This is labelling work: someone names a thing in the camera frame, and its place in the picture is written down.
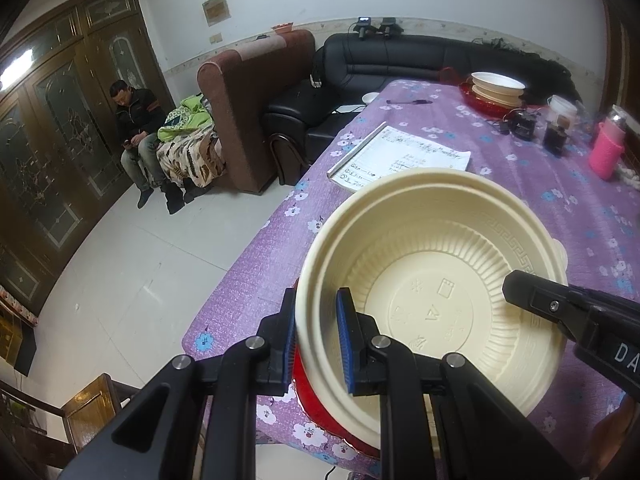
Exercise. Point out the black leather sofa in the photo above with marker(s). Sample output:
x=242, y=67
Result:
x=390, y=60

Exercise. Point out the wooden chair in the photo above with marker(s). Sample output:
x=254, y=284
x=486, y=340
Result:
x=85, y=405

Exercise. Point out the large red scalloped plate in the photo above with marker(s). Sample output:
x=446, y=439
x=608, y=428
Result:
x=310, y=400

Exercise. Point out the wall socket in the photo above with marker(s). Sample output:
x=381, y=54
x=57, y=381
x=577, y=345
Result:
x=215, y=38

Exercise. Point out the small wall plaque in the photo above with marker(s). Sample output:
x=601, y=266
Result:
x=216, y=10

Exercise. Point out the dark pen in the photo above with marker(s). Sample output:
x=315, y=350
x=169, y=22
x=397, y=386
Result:
x=410, y=102

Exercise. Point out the small red bowl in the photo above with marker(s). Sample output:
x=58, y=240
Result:
x=283, y=28

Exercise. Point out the person's right forearm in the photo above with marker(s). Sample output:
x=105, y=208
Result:
x=617, y=430

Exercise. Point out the printed blanket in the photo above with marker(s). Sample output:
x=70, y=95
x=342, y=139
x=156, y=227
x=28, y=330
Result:
x=185, y=160

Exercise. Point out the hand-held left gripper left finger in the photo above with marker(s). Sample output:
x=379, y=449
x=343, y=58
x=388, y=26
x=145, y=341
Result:
x=289, y=355

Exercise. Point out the white plastic jar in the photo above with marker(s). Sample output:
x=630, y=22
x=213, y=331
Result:
x=562, y=105

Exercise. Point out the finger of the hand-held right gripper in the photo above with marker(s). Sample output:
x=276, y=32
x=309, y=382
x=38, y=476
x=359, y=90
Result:
x=540, y=300

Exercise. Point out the black shoes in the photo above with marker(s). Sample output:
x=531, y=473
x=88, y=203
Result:
x=192, y=194

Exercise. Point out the white flat device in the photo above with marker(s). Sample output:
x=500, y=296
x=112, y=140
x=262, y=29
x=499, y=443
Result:
x=350, y=109

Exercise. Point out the brown armchair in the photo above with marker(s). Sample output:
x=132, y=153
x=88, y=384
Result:
x=250, y=110

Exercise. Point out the carved wooden wardrobe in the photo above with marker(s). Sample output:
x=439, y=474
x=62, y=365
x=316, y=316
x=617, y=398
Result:
x=60, y=135

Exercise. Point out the cream ribbed plastic bowl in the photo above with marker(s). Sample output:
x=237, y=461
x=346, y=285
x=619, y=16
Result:
x=440, y=260

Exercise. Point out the small white bowl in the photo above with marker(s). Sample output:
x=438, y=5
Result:
x=370, y=98

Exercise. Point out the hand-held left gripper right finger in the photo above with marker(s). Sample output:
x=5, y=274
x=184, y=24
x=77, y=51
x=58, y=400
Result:
x=345, y=350

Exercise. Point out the wooden door frame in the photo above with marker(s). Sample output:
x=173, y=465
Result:
x=627, y=60

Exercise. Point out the handwritten notebook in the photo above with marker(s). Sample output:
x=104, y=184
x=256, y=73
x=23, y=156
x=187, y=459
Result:
x=400, y=155

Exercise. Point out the black gripper devices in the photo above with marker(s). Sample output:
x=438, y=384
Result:
x=365, y=27

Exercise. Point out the green cloth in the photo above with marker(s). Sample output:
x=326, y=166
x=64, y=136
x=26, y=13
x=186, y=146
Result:
x=192, y=112

